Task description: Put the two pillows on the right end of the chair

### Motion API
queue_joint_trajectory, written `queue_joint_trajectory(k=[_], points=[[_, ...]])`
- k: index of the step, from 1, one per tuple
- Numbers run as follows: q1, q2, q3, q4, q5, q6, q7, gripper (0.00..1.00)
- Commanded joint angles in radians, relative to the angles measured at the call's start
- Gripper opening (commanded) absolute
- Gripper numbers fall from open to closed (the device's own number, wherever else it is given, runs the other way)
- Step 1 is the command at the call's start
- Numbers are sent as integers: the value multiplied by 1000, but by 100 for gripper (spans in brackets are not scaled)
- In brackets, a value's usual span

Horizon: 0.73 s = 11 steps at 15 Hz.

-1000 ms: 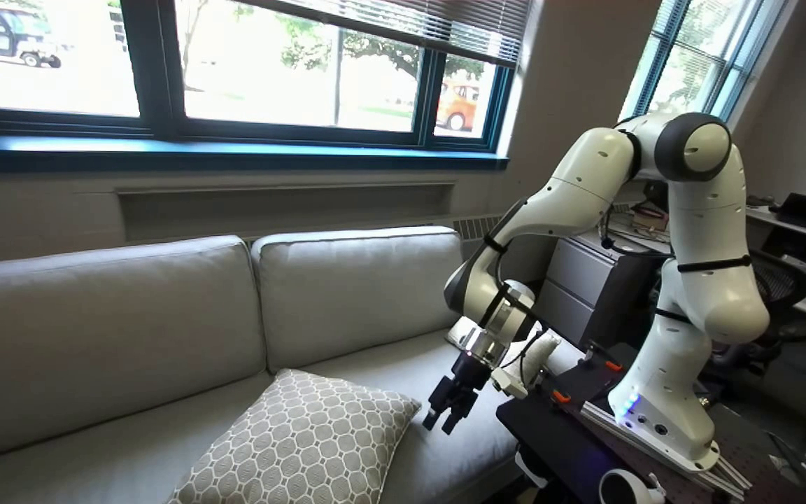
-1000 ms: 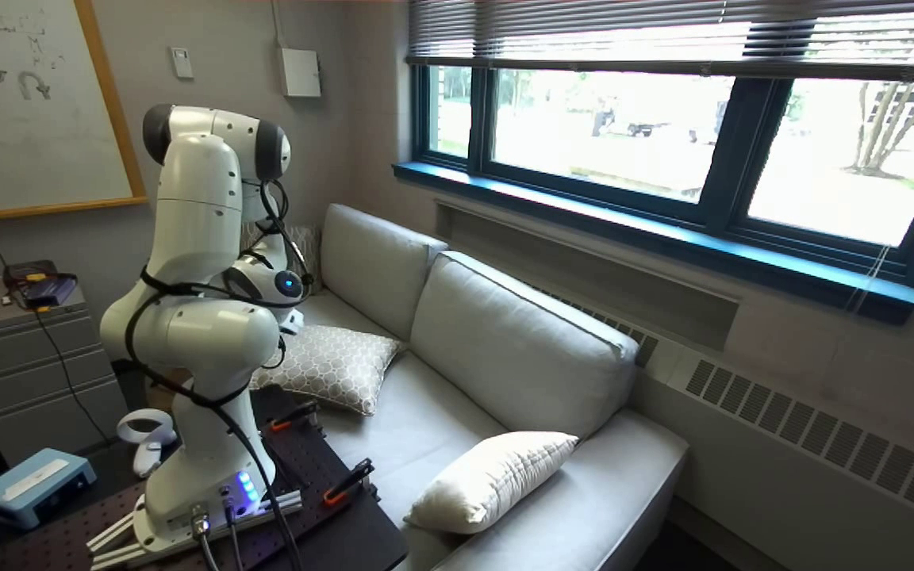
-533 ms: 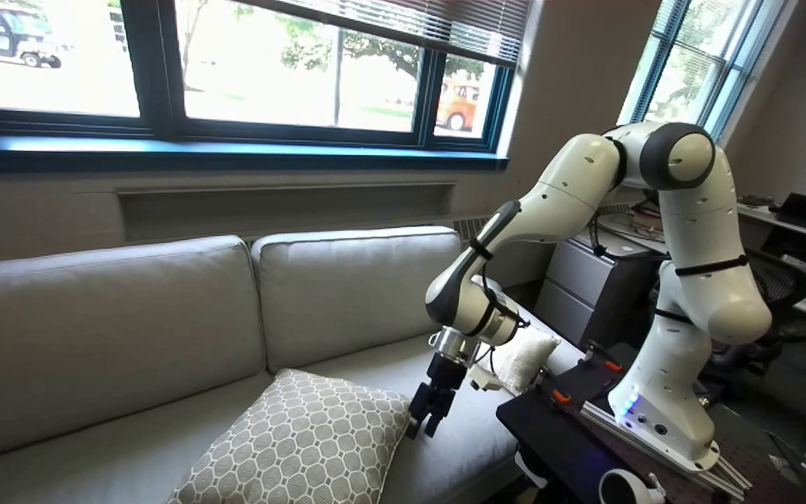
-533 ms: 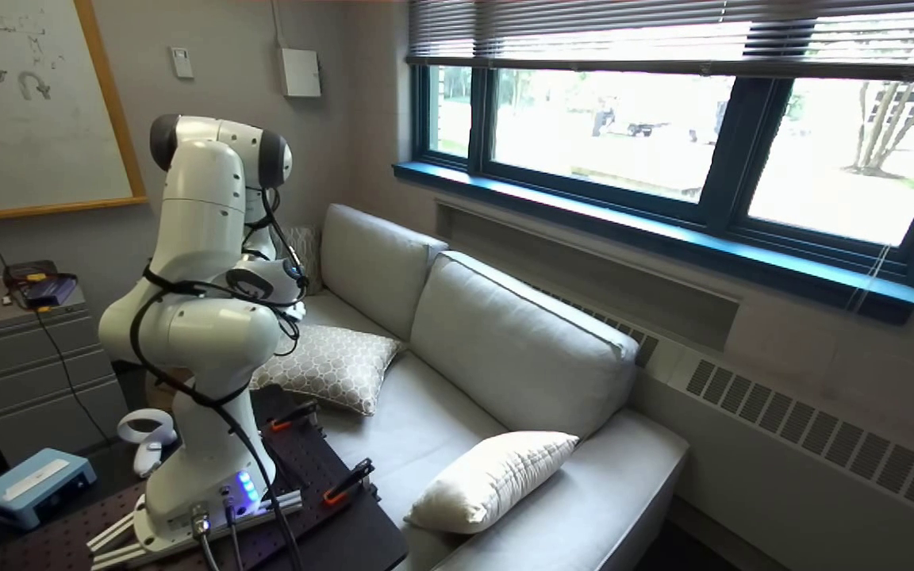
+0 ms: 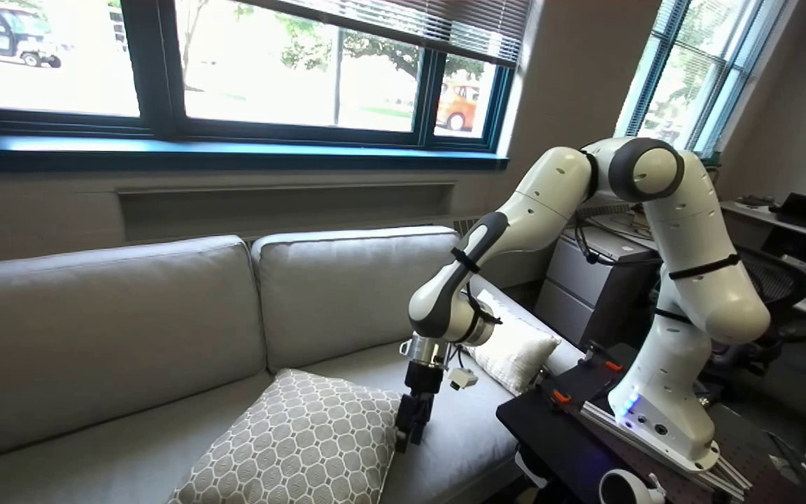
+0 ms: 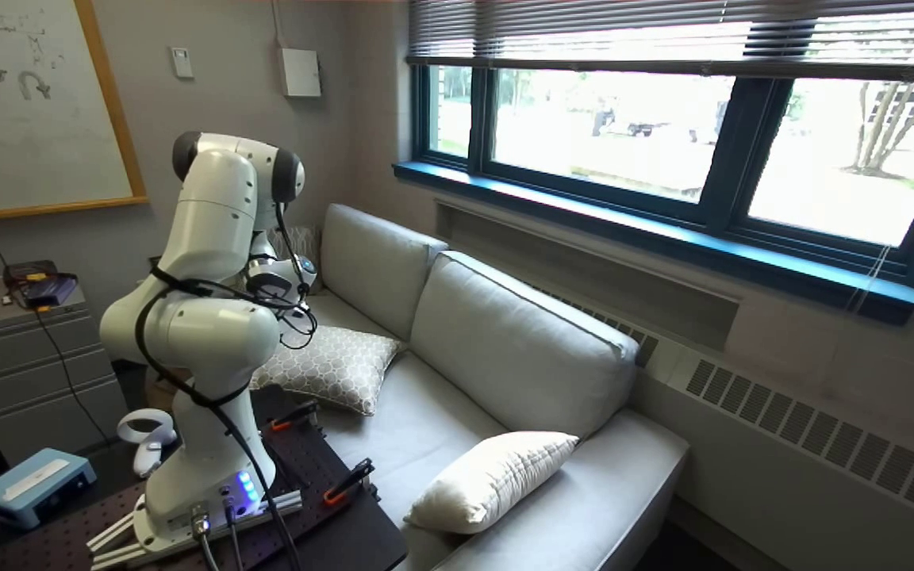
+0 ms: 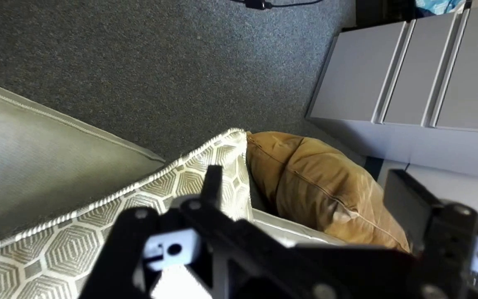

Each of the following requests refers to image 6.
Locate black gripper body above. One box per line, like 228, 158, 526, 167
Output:
244, 257, 309, 312

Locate honeycomb patterned pillow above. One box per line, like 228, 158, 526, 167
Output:
247, 321, 405, 419

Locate cream pleated pillow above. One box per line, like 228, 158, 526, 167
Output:
403, 425, 581, 536

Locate grey sofa back cushion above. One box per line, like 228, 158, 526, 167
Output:
405, 249, 641, 437
315, 199, 450, 344

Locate orange black clamp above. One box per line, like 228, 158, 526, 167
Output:
321, 453, 376, 507
263, 400, 323, 437

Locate grey sofa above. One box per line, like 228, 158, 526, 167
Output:
247, 199, 693, 571

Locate white VR controller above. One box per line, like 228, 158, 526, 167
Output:
114, 407, 181, 481

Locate dark device with purple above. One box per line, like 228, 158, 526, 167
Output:
2, 257, 84, 312

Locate grey filing cabinet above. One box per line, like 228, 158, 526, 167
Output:
0, 277, 131, 469

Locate black robot table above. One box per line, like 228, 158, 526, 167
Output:
0, 389, 413, 571

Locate wood framed whiteboard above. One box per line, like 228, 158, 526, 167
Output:
0, 0, 153, 231

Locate blue plastic box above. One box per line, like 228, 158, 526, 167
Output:
0, 446, 101, 532

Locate window blinds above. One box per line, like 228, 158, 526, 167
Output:
403, 0, 914, 80

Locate wide blue framed window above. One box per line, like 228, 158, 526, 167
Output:
390, 52, 914, 327

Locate heater vent grille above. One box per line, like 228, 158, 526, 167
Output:
624, 321, 914, 530

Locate white wall box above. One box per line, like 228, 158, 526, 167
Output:
266, 0, 325, 104

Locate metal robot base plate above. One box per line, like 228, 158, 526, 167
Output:
84, 485, 309, 571

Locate white wall thermostat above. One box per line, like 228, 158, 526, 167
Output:
166, 45, 201, 87

